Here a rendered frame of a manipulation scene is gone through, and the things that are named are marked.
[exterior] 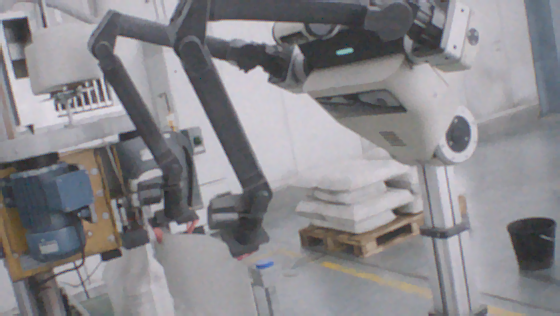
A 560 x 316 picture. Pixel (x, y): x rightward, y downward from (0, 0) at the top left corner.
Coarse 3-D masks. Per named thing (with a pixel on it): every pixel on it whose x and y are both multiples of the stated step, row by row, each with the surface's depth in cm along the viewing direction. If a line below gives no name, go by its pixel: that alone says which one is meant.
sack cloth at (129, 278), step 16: (128, 256) 219; (144, 256) 208; (112, 272) 231; (128, 272) 212; (144, 272) 208; (160, 272) 212; (112, 288) 226; (128, 288) 211; (144, 288) 211; (160, 288) 214; (112, 304) 234; (128, 304) 213; (144, 304) 212; (160, 304) 215
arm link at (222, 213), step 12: (264, 192) 126; (216, 204) 128; (228, 204) 128; (240, 204) 129; (252, 204) 127; (264, 204) 127; (216, 216) 128; (228, 216) 129; (216, 228) 129; (228, 228) 130
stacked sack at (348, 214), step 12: (384, 192) 468; (396, 192) 464; (408, 192) 464; (336, 204) 465; (348, 204) 453; (360, 204) 450; (372, 204) 446; (384, 204) 451; (396, 204) 456; (324, 216) 466; (336, 216) 452; (348, 216) 442; (360, 216) 437; (372, 216) 446
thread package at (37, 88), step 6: (30, 48) 177; (30, 54) 177; (30, 60) 178; (36, 60) 177; (30, 66) 178; (36, 66) 177; (30, 72) 179; (36, 72) 177; (30, 78) 180; (36, 78) 178; (30, 84) 180; (36, 84) 178; (36, 90) 179; (42, 90) 178; (48, 90) 178; (54, 90) 178; (60, 90) 183
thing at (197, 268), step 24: (168, 240) 168; (192, 240) 171; (216, 240) 159; (168, 264) 178; (192, 264) 158; (216, 264) 153; (240, 264) 146; (168, 288) 184; (192, 288) 161; (216, 288) 155; (240, 288) 149; (192, 312) 165; (216, 312) 157; (240, 312) 152
